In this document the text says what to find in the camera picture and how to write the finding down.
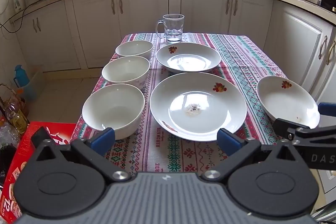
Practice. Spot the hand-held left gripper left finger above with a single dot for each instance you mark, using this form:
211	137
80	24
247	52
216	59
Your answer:
103	138

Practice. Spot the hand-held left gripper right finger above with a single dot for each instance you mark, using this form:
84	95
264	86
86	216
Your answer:
229	141

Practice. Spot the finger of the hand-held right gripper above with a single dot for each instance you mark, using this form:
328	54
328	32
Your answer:
283	125
328	109

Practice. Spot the white plate with fruit print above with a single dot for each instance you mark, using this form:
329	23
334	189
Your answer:
286	100
189	60
210	119

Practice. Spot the white ceramic bowl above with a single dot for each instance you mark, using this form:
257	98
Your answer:
134	48
113	108

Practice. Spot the white bowl with floral print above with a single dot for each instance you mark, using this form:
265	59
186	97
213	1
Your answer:
126	71

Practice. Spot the striped patterned tablecloth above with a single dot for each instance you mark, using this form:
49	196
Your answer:
157	153

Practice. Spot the red carton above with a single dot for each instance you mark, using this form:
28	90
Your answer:
21	145

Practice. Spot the large cooking oil bottle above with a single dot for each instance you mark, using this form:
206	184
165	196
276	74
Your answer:
18	121

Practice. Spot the blue thermos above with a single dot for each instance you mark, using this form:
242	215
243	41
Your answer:
22	82

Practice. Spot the clear glass mug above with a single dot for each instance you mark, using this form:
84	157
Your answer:
173	27

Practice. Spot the row of white cabinet doors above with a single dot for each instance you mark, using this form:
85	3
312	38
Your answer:
147	8

